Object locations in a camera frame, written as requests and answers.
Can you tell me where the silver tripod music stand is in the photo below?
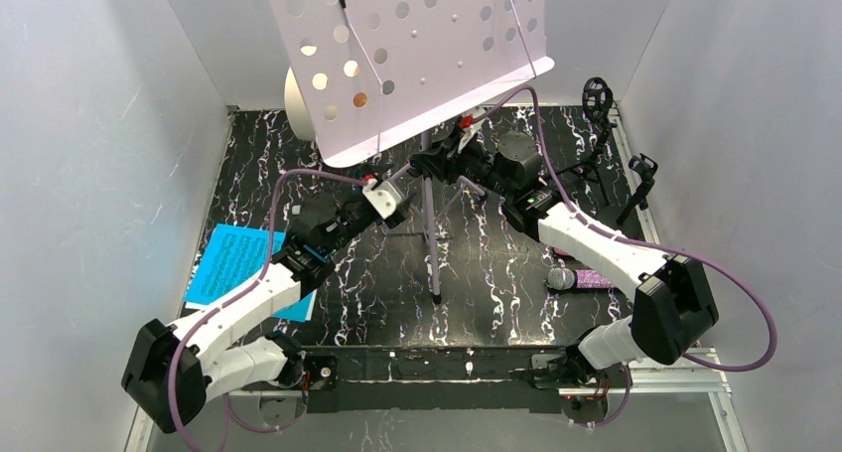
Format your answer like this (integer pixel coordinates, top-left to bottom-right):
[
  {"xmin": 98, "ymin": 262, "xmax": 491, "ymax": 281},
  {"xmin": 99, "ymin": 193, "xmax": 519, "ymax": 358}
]
[{"xmin": 258, "ymin": 0, "xmax": 556, "ymax": 306}]

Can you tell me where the blue sheet music page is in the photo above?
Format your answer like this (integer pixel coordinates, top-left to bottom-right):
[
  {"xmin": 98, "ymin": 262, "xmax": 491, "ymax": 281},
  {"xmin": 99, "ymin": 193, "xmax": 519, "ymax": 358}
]
[{"xmin": 184, "ymin": 224, "xmax": 317, "ymax": 323}]

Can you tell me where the pink microphone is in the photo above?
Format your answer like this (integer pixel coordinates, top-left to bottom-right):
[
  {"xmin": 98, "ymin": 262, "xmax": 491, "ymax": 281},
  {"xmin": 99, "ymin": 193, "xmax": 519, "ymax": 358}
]
[{"xmin": 552, "ymin": 247, "xmax": 575, "ymax": 258}]

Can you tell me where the blue mesh microphone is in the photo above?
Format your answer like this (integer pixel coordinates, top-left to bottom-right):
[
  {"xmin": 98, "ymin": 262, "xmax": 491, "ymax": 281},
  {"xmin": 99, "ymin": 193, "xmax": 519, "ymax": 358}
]
[{"xmin": 545, "ymin": 267, "xmax": 615, "ymax": 292}]

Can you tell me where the black tripod mic stand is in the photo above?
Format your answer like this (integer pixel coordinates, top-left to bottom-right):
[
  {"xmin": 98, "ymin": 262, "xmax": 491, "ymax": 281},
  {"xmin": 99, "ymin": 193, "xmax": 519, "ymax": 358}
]
[{"xmin": 555, "ymin": 76, "xmax": 617, "ymax": 207}]

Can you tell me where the black round-base mic stand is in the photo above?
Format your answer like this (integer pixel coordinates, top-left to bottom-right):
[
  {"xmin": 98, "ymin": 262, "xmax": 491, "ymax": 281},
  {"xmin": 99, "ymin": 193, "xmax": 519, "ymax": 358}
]
[{"xmin": 596, "ymin": 153, "xmax": 658, "ymax": 229}]

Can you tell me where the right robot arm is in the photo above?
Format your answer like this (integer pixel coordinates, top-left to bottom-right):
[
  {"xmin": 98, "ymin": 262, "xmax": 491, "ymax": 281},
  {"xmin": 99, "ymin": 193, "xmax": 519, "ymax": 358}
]
[{"xmin": 410, "ymin": 132, "xmax": 719, "ymax": 383}]

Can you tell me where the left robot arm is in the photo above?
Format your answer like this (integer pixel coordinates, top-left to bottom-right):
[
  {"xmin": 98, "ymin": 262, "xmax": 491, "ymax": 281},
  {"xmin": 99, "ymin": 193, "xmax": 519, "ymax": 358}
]
[{"xmin": 121, "ymin": 181, "xmax": 411, "ymax": 433}]

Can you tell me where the cream and orange drum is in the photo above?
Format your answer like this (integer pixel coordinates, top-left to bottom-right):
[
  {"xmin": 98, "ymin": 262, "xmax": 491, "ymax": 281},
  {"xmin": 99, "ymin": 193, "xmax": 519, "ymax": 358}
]
[{"xmin": 284, "ymin": 69, "xmax": 316, "ymax": 142}]

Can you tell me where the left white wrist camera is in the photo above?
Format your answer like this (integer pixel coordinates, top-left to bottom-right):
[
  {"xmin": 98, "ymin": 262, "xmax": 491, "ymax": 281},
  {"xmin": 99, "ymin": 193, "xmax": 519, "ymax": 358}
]
[{"xmin": 361, "ymin": 175, "xmax": 405, "ymax": 220}]

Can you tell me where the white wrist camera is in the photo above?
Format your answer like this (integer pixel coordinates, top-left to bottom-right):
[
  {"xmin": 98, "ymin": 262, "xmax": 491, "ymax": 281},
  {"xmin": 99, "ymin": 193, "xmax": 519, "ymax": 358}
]
[
  {"xmin": 457, "ymin": 115, "xmax": 479, "ymax": 154},
  {"xmin": 361, "ymin": 175, "xmax": 405, "ymax": 220}
]

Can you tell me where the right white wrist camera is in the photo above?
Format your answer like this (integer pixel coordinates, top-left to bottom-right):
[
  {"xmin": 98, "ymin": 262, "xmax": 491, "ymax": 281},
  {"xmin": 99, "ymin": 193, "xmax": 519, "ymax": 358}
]
[{"xmin": 457, "ymin": 115, "xmax": 479, "ymax": 154}]

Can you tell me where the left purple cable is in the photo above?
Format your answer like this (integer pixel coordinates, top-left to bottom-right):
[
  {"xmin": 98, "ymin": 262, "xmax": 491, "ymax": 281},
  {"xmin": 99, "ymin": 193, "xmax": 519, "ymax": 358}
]
[{"xmin": 165, "ymin": 168, "xmax": 373, "ymax": 452}]

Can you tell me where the purple cable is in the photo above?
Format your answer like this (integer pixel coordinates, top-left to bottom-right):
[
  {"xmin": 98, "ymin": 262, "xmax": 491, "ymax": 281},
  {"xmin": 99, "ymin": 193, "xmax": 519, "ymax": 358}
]
[
  {"xmin": 165, "ymin": 168, "xmax": 373, "ymax": 452},
  {"xmin": 480, "ymin": 84, "xmax": 778, "ymax": 429}
]

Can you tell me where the aluminium frame rail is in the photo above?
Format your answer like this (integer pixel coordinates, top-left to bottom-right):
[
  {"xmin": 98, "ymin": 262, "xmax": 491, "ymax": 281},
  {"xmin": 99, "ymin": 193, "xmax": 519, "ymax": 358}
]
[{"xmin": 122, "ymin": 338, "xmax": 747, "ymax": 451}]

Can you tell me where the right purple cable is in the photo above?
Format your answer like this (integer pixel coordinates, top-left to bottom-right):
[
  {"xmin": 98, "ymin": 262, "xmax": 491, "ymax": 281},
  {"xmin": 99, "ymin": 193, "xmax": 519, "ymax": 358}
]
[{"xmin": 480, "ymin": 84, "xmax": 778, "ymax": 429}]

